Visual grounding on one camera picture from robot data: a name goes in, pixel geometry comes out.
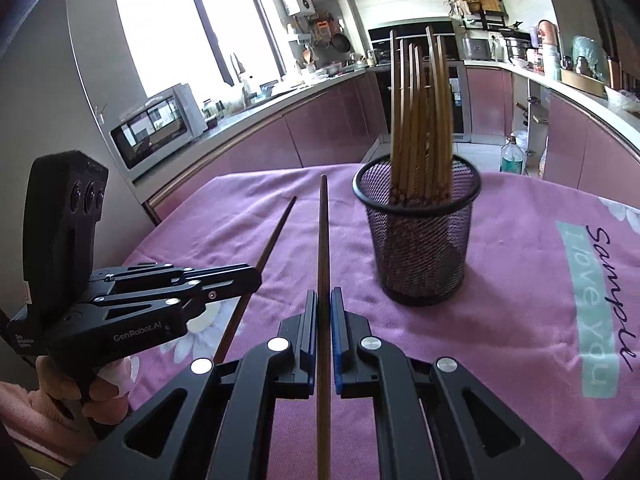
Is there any black built-in oven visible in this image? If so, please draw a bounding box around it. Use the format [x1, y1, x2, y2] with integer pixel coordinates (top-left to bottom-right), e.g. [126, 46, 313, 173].
[374, 58, 471, 143]

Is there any black range hood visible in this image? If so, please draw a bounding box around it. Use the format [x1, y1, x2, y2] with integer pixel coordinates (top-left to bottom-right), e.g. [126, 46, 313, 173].
[368, 18, 461, 63]

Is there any left hand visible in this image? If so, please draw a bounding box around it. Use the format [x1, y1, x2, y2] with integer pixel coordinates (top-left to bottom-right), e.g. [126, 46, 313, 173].
[30, 356, 136, 426]

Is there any black frying pan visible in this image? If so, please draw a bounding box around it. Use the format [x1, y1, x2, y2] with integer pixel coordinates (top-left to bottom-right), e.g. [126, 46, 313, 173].
[331, 32, 352, 54]

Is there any pink floral tablecloth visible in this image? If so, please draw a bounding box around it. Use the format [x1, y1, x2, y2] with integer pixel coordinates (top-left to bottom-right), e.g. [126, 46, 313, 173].
[129, 165, 639, 479]

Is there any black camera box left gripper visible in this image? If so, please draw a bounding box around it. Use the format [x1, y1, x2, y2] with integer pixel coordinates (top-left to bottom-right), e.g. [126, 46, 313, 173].
[23, 151, 108, 309]

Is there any dark wooden chopstick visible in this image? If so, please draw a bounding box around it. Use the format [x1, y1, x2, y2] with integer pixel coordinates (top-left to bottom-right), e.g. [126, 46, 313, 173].
[316, 174, 332, 479]
[213, 196, 297, 365]

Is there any pink kettle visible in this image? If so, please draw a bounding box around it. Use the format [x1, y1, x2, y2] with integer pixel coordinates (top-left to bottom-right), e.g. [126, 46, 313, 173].
[537, 20, 560, 58]

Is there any black mesh utensil cup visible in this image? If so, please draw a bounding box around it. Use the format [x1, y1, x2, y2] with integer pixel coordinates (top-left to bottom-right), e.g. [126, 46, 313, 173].
[352, 155, 482, 307]

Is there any pink sleeve forearm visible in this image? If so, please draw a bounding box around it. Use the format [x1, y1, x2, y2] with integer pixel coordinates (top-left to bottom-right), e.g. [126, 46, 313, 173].
[1, 382, 94, 465]

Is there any plastic oil bottle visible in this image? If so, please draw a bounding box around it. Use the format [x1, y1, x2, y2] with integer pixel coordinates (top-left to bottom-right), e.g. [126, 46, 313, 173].
[500, 134, 525, 174]

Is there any white microwave oven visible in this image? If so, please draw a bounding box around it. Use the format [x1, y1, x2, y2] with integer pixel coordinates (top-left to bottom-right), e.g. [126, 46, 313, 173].
[107, 84, 207, 181]

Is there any window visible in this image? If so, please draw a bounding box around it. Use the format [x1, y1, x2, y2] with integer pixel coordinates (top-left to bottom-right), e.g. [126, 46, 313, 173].
[116, 0, 285, 104]

